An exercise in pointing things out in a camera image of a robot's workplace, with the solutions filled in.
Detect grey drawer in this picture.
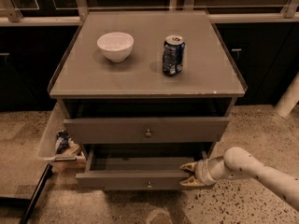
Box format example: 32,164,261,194
64,117,229,144
76,142,212,191

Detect clear plastic bin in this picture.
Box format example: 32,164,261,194
37,104,86,165

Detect blue soda can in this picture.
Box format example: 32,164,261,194
163,35,185,76

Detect blue snack bag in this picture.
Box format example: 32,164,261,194
55,130,69,154

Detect grey drawer cabinet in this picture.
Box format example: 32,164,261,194
47,10,249,161

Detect white post at right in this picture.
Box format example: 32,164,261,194
275,72,299,118

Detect grey top drawer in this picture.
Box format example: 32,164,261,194
64,117,229,144

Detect black pole on floor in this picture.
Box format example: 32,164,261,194
19,164,53,224

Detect white ceramic bowl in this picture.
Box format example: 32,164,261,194
97,32,134,63

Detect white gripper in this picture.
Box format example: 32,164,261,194
179,159,216,188

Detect dark background counter cabinets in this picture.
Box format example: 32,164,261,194
0,0,298,111

